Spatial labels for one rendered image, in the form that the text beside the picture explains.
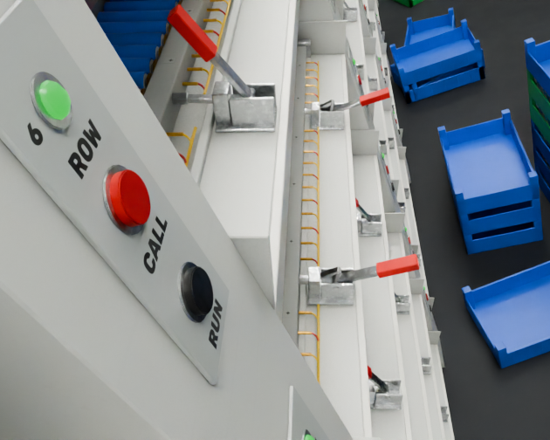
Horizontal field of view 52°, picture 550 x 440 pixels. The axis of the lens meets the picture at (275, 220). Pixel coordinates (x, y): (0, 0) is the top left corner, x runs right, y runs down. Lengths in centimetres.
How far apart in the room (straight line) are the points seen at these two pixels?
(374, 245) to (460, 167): 93
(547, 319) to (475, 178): 42
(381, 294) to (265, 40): 39
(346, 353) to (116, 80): 34
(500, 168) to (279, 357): 146
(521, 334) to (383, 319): 83
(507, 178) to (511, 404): 59
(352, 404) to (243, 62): 28
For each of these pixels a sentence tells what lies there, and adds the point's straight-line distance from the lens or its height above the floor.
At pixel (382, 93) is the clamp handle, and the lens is 69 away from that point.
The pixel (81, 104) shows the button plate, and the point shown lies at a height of 123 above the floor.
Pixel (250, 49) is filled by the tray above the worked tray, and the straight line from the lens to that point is 48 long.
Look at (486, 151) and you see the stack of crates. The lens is 175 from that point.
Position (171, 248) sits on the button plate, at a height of 117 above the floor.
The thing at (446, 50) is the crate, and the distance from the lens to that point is 242.
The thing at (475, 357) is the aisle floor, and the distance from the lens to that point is 150.
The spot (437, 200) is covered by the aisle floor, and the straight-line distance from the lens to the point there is 187.
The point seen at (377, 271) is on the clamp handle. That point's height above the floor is 92.
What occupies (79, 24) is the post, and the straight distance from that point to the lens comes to 18.
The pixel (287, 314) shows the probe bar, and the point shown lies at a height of 93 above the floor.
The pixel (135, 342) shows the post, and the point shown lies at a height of 118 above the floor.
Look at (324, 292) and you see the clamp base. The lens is 50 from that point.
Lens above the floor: 128
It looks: 39 degrees down
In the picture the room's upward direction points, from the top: 27 degrees counter-clockwise
